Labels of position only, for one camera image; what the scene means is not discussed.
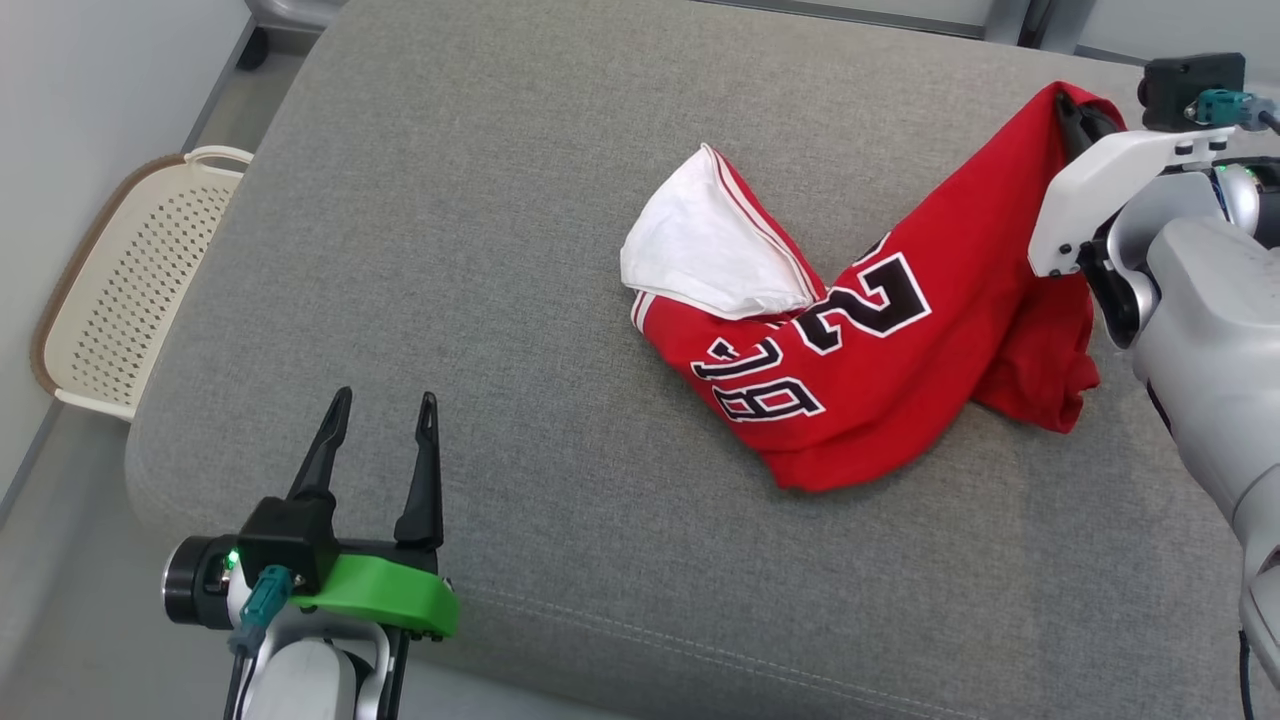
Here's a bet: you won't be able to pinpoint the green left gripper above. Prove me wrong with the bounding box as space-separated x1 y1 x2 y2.
288 387 461 641

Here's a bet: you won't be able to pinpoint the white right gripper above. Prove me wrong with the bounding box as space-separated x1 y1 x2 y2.
1028 95 1238 279

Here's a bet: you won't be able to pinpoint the red jersey white sleeves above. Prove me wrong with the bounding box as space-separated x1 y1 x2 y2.
620 82 1127 493

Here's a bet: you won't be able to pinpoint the grey fabric cushion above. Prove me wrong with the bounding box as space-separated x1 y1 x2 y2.
125 0 1280 720

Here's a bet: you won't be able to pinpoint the cream perforated laundry basket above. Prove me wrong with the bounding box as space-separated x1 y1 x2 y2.
30 146 254 423

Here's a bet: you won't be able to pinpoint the grey partition post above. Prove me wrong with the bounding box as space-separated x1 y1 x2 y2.
985 0 1096 51

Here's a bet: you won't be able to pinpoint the right arm cable teal connector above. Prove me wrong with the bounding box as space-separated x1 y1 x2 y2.
1185 88 1280 136

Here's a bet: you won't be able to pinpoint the arm cable teal connector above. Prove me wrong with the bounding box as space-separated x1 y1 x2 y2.
1185 88 1280 136
222 565 294 720

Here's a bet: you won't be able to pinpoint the left arm cable teal connector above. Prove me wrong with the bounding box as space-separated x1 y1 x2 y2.
222 565 294 720

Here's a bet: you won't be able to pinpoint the grey frame leg with caster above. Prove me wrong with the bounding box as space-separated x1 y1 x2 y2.
237 0 346 71

